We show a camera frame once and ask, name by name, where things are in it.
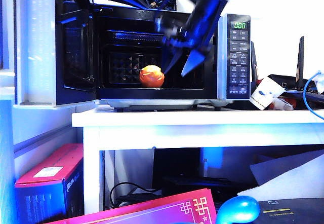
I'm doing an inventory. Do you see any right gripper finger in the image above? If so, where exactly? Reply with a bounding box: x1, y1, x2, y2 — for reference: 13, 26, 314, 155
180, 48, 207, 78
161, 47, 189, 74

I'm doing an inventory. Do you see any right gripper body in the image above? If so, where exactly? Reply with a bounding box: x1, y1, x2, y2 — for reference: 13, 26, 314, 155
161, 0, 229, 57

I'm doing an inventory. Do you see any orange fruit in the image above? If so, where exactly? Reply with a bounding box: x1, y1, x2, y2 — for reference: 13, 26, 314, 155
139, 64, 166, 89

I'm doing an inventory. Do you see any black glass microwave door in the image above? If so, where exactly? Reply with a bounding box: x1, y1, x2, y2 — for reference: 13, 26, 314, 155
14, 0, 97, 107

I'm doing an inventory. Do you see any white table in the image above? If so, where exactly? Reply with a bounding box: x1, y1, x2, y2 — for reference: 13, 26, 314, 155
71, 108, 324, 215

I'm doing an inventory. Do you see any white blue-print paper cup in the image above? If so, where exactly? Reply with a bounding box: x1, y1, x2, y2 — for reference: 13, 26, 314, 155
250, 76, 286, 111

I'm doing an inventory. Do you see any red and white packet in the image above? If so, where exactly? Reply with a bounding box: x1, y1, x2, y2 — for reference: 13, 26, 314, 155
269, 95, 299, 111

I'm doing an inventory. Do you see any black computer case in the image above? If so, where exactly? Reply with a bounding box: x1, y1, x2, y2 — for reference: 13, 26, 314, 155
151, 147, 201, 190

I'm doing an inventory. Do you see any black router with antennas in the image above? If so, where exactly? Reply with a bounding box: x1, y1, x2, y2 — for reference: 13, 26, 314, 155
250, 35, 324, 97

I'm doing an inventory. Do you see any black power adapter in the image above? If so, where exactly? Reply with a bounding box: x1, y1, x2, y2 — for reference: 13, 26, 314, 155
116, 193, 163, 207

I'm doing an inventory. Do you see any white foam sheet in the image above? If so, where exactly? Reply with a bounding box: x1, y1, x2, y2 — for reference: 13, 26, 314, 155
237, 149, 324, 200

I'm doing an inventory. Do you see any glossy blue rounded object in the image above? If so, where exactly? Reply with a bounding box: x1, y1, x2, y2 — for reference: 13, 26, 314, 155
215, 195, 261, 224

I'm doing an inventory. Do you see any red and black ASUS box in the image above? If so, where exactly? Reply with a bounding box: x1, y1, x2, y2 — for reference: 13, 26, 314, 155
14, 143, 85, 224

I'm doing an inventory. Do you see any blue cable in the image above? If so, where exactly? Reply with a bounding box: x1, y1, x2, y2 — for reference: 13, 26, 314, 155
303, 70, 324, 121

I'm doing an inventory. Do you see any black floor cable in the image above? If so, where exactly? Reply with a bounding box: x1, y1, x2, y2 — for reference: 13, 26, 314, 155
109, 181, 161, 210

